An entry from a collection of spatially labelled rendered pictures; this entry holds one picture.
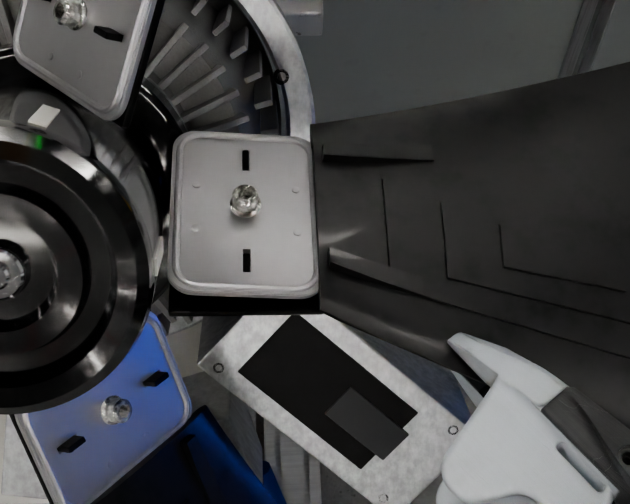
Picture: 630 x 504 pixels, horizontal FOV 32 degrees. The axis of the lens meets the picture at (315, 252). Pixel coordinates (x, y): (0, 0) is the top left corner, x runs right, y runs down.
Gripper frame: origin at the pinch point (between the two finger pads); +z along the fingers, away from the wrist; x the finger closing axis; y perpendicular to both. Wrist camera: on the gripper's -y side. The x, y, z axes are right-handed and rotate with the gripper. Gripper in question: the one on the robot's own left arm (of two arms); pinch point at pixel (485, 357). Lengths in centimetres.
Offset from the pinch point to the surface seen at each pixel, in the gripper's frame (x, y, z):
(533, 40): 72, -60, 46
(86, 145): -8.4, 8.5, 14.0
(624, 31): 72, -69, 39
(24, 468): 20.6, 18.7, 17.5
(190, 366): 25.8, 6.6, 18.6
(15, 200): -8.1, 11.8, 13.9
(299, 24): 36, -22, 43
